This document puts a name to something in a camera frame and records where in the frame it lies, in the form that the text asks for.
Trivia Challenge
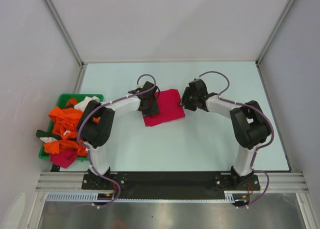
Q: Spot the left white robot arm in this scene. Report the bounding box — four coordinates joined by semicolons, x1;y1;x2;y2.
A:
76;81;160;189

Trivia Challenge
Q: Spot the aluminium frame rail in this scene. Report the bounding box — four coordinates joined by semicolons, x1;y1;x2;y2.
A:
35;171;309;193

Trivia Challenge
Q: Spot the white slotted cable duct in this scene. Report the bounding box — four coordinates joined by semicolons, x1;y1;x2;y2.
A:
46;191;249;204

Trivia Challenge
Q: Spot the green plastic bin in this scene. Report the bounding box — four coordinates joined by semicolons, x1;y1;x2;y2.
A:
38;93;104;161

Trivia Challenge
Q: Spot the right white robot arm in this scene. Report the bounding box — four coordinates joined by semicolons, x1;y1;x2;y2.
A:
180;78;273;190

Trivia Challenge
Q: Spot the magenta t shirt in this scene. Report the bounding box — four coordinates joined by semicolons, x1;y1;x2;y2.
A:
143;88;186;127

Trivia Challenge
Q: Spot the cream t shirt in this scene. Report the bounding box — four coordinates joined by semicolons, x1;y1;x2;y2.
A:
73;96;101;112

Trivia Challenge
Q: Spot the black white garment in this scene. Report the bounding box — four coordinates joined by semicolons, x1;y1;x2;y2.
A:
35;130;62;143

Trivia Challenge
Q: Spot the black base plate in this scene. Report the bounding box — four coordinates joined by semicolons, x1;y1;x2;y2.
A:
81;171;261;200

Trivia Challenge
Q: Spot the orange t shirt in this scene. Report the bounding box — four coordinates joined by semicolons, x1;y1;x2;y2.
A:
44;98;88;157

